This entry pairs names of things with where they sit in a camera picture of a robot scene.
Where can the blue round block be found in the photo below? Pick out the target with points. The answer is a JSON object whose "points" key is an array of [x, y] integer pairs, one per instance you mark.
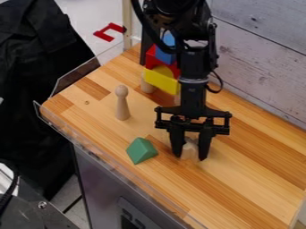
{"points": [[169, 40]]}

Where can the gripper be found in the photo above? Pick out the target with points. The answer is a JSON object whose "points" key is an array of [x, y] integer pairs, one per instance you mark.
{"points": [[193, 98]]}

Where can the black cloth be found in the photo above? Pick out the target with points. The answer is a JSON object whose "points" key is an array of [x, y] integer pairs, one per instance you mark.
{"points": [[36, 74]]}

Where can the yellow block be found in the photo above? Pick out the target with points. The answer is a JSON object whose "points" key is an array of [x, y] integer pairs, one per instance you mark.
{"points": [[161, 79]]}

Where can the black metal plate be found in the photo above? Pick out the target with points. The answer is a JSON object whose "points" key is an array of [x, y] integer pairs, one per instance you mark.
{"points": [[28, 213]]}

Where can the red arch block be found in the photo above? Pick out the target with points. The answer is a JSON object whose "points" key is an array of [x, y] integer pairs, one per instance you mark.
{"points": [[150, 58]]}

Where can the wooden peg figure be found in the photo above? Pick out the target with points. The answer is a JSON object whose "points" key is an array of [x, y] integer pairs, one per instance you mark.
{"points": [[122, 104]]}

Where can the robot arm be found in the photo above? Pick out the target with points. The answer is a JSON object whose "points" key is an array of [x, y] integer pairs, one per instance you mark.
{"points": [[187, 18]]}

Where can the green wedge block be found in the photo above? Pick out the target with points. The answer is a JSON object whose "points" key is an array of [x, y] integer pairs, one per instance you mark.
{"points": [[140, 150]]}

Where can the wooden cylinder block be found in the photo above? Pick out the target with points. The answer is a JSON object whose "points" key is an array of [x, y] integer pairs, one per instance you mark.
{"points": [[146, 86]]}

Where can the wooden post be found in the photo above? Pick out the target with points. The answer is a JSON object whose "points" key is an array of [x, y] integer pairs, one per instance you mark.
{"points": [[127, 23]]}

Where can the blue cube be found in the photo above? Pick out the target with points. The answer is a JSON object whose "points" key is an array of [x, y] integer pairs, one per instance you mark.
{"points": [[164, 56]]}

